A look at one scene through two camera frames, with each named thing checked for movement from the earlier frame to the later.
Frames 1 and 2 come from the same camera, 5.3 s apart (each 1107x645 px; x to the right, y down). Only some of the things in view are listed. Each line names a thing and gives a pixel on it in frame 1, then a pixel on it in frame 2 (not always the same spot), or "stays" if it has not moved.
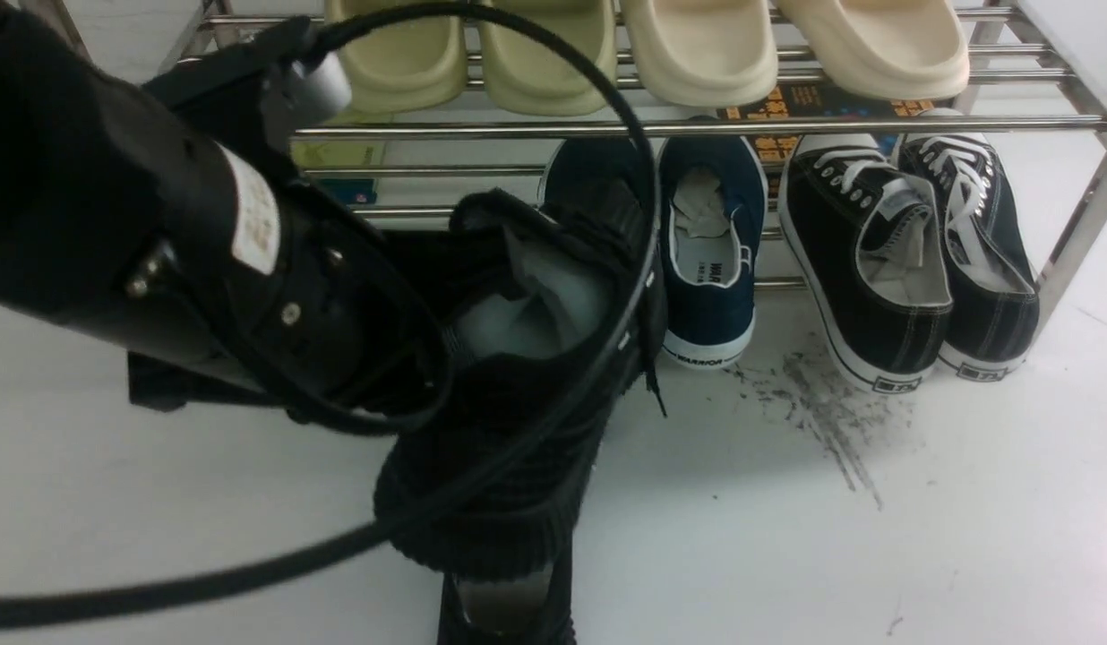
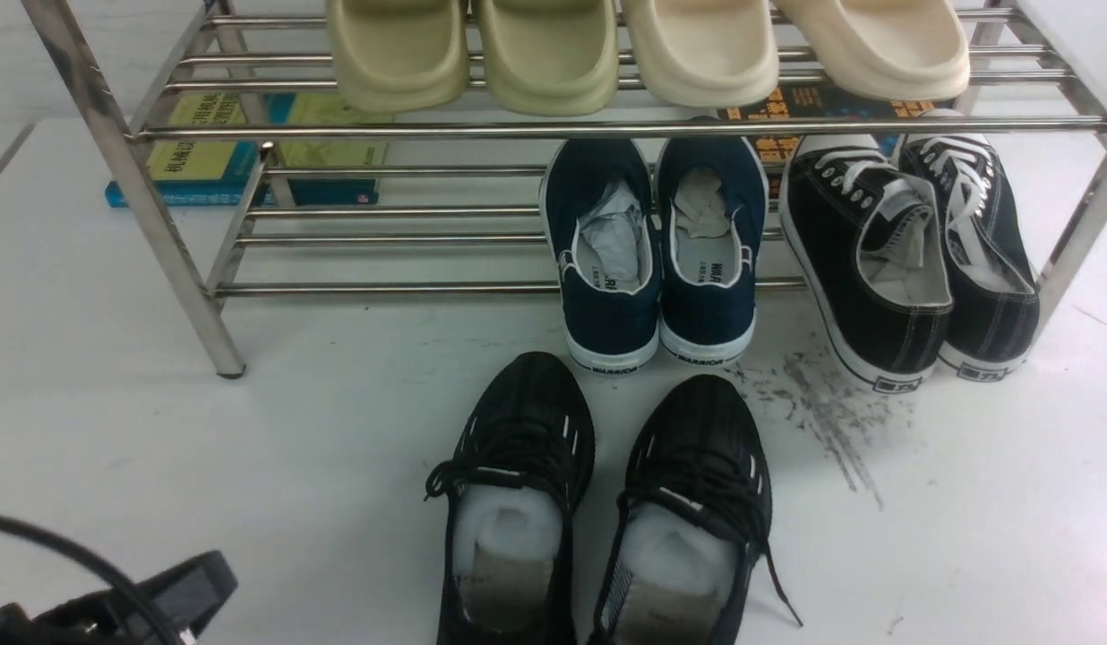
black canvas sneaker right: x=993 y=324 stays
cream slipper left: x=702 y=54 stays
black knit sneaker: x=536 y=609 → x=690 y=535
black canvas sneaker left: x=871 y=247 stays
